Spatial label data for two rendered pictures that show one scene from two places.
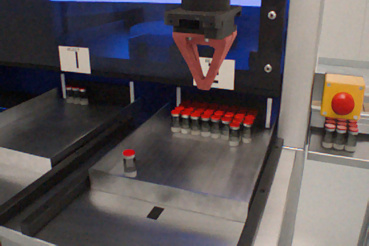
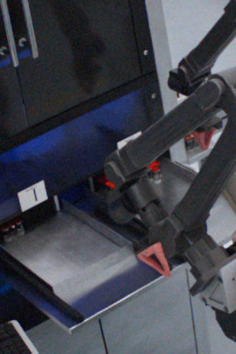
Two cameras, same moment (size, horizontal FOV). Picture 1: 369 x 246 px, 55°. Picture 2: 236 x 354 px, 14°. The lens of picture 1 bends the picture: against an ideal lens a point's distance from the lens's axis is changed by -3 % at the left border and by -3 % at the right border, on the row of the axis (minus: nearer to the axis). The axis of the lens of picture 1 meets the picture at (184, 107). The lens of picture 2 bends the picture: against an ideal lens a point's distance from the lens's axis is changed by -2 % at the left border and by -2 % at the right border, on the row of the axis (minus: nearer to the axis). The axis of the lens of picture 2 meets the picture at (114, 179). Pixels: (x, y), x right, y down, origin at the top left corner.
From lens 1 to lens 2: 2.36 m
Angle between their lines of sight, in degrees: 47
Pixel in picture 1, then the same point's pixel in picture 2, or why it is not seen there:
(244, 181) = not seen: hidden behind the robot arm
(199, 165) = (170, 200)
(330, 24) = not seen: outside the picture
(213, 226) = (222, 208)
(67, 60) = (27, 200)
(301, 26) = (168, 94)
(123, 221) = not seen: hidden behind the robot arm
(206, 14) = (218, 121)
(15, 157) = (108, 261)
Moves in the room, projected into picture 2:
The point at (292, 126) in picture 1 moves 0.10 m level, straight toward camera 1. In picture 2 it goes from (177, 150) to (200, 160)
